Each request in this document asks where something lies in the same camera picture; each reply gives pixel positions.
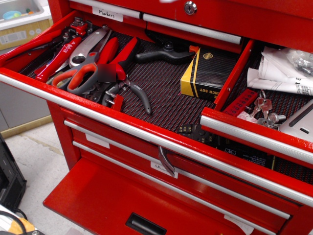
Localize open red tool drawer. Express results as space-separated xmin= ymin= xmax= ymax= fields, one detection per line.
xmin=0 ymin=9 xmax=313 ymax=208

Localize open red bottom drawer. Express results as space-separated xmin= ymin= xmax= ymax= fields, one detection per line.
xmin=43 ymin=156 xmax=245 ymax=235

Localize open right red drawer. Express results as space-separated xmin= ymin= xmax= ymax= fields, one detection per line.
xmin=200 ymin=39 xmax=313 ymax=169

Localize red tool chest cabinet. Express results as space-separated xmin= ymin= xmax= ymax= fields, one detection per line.
xmin=48 ymin=0 xmax=313 ymax=235

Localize black crimper die set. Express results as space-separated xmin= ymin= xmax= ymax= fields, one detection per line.
xmin=177 ymin=124 xmax=217 ymax=147

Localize black yellow wrench set box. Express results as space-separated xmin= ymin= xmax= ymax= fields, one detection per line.
xmin=180 ymin=47 xmax=239 ymax=101

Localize red hex key holder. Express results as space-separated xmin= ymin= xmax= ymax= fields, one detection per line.
xmin=223 ymin=89 xmax=257 ymax=117

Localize silver utility knife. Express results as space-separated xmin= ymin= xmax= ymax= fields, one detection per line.
xmin=69 ymin=26 xmax=110 ymax=68

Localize silver key bunch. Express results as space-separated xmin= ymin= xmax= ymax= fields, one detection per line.
xmin=249 ymin=90 xmax=287 ymax=130

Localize silver cabinet lock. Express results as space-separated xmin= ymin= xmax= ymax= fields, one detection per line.
xmin=184 ymin=0 xmax=197 ymax=15

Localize white folded paper manual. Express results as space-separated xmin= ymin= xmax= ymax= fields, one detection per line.
xmin=247 ymin=47 xmax=313 ymax=96

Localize silver metal plate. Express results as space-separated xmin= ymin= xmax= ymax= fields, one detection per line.
xmin=278 ymin=100 xmax=313 ymax=142

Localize plastic bag of bolts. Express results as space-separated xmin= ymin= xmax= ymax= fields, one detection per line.
xmin=287 ymin=48 xmax=313 ymax=77

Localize black case on floor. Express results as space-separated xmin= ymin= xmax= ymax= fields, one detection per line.
xmin=0 ymin=136 xmax=27 ymax=211

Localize white toy sink unit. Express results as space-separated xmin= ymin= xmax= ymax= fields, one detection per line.
xmin=0 ymin=0 xmax=53 ymax=50

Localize grey handled small pliers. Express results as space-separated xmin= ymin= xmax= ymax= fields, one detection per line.
xmin=101 ymin=78 xmax=152 ymax=115

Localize red handled crimping pliers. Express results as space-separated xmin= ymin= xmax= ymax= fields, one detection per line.
xmin=81 ymin=37 xmax=140 ymax=104

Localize black clamp handle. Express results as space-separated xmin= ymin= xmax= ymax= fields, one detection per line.
xmin=134 ymin=41 xmax=196 ymax=65

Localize red grey handled scissors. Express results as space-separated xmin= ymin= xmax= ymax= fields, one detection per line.
xmin=51 ymin=29 xmax=112 ymax=95

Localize red handled wire stripper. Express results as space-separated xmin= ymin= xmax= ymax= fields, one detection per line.
xmin=35 ymin=17 xmax=89 ymax=83

